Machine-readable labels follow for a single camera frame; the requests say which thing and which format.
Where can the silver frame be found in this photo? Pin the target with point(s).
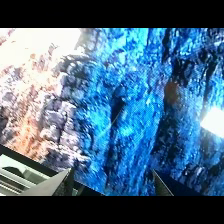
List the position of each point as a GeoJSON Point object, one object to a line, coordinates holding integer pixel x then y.
{"type": "Point", "coordinates": [16, 176]}

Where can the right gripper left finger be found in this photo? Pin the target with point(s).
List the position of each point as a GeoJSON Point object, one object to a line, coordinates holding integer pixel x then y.
{"type": "Point", "coordinates": [57, 186]}

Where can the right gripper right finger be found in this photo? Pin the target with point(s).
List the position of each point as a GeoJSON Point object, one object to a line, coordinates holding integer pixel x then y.
{"type": "Point", "coordinates": [161, 187]}

